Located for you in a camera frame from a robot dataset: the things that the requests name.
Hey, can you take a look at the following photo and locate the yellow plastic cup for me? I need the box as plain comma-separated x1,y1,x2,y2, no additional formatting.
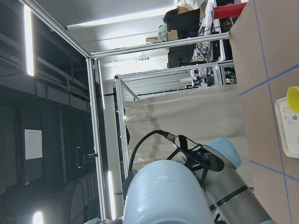
286,86,299,113

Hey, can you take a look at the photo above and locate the red cylinder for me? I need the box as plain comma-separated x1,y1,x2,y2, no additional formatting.
213,2,247,19

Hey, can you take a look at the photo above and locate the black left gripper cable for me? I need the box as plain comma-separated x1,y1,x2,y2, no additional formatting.
128,129,178,178

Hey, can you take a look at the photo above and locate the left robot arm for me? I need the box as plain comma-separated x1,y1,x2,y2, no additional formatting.
105,133,274,224

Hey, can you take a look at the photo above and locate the cream plastic tray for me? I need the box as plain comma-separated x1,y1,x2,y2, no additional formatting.
275,97,299,158

